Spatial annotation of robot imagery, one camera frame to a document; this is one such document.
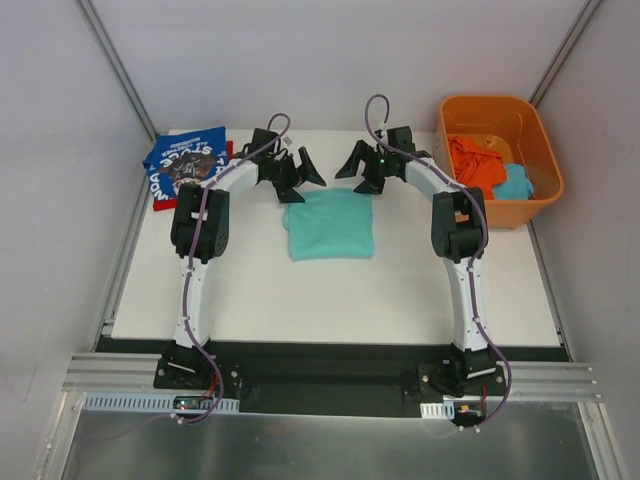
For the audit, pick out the left grey cable duct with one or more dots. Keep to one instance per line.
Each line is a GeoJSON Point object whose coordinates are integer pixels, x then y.
{"type": "Point", "coordinates": [158, 403]}

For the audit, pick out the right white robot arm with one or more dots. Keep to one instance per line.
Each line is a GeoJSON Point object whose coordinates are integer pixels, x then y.
{"type": "Point", "coordinates": [459, 230]}

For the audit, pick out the grey cable duct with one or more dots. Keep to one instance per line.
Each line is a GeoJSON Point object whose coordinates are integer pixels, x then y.
{"type": "Point", "coordinates": [158, 403]}
{"type": "Point", "coordinates": [437, 411]}

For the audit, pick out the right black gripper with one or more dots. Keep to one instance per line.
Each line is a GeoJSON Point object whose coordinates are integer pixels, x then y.
{"type": "Point", "coordinates": [373, 168]}

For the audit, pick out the red folded t shirt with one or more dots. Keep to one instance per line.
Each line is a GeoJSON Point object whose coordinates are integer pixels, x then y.
{"type": "Point", "coordinates": [160, 202]}

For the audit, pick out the orange plastic bin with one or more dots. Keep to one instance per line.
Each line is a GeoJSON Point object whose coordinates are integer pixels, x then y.
{"type": "Point", "coordinates": [498, 144]}

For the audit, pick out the orange t shirt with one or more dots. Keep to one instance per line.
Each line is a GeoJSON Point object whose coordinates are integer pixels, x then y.
{"type": "Point", "coordinates": [476, 166]}

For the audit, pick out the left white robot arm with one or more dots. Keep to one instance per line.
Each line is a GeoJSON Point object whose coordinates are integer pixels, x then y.
{"type": "Point", "coordinates": [200, 229]}

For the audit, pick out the right grey cable duct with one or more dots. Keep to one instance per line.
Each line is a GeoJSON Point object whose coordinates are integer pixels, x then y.
{"type": "Point", "coordinates": [437, 411]}

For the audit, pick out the aluminium frame rail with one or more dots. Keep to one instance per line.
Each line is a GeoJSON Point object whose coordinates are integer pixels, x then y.
{"type": "Point", "coordinates": [111, 372]}

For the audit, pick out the teal t shirt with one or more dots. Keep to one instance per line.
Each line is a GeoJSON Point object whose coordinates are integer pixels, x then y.
{"type": "Point", "coordinates": [330, 224]}

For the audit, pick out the blue t shirt in bin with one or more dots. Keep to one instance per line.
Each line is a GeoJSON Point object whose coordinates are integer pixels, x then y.
{"type": "Point", "coordinates": [517, 186]}

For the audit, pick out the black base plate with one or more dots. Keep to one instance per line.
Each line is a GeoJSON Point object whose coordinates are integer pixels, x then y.
{"type": "Point", "coordinates": [324, 379]}

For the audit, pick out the blue graphic folded t shirt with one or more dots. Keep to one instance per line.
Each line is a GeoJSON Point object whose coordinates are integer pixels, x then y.
{"type": "Point", "coordinates": [215, 134]}

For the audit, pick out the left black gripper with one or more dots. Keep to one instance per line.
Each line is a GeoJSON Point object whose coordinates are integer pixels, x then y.
{"type": "Point", "coordinates": [288, 173]}

